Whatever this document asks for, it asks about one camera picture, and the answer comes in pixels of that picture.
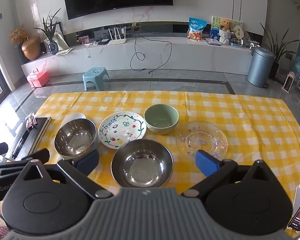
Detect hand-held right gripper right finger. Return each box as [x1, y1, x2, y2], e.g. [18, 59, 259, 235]
[181, 149, 273, 198]

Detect pink storage box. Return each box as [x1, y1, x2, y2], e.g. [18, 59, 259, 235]
[27, 68, 50, 88]

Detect blue snack bag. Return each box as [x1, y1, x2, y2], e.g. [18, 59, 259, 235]
[188, 17, 207, 40]

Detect white router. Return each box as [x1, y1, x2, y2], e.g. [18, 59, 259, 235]
[107, 26, 127, 46]

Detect green picture board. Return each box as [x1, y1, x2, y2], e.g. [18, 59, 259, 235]
[211, 16, 243, 41]

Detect small white plate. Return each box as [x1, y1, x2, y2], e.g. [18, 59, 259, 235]
[61, 113, 87, 128]

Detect clear glass flower plate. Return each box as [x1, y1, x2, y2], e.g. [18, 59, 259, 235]
[176, 121, 228, 158]

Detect white marble tv cabinet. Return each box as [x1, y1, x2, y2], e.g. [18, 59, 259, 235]
[21, 35, 256, 81]

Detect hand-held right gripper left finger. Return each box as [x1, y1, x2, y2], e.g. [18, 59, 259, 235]
[22, 151, 113, 199]

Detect stainless steel bowl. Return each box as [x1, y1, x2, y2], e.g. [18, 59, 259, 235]
[54, 119, 99, 160]
[110, 139, 174, 188]

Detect gold vase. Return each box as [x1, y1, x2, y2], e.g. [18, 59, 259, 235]
[21, 37, 41, 61]

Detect black cable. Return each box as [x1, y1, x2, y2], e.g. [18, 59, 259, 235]
[130, 26, 173, 74]

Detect green plant in blue vase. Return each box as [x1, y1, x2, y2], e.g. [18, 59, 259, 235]
[33, 8, 63, 56]

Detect round paper fan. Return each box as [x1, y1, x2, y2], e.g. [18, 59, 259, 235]
[233, 25, 245, 43]

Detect dried yellow flowers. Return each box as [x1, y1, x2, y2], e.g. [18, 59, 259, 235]
[9, 26, 28, 44]

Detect photo clip stand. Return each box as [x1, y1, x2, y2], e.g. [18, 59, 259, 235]
[25, 114, 38, 131]

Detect green ceramic bowl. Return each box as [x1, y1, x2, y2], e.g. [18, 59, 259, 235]
[143, 104, 180, 135]

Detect yellow checked tablecloth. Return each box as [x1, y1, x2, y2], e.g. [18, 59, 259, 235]
[34, 91, 300, 207]

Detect white paper booklet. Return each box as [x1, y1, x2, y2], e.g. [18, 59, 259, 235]
[54, 48, 73, 56]

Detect grey pedal trash can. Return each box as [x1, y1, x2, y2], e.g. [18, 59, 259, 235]
[247, 46, 276, 88]

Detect potted green plant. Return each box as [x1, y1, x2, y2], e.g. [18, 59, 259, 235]
[260, 22, 297, 80]

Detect brown teddy bear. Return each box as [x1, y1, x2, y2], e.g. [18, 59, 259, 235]
[219, 18, 233, 30]

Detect white fruit pattern plate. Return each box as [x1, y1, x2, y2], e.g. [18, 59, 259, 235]
[98, 111, 147, 150]

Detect pink small heater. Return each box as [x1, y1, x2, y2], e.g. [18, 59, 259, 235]
[282, 71, 296, 92]

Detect light blue plastic stool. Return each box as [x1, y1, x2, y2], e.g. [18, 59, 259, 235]
[82, 67, 111, 92]

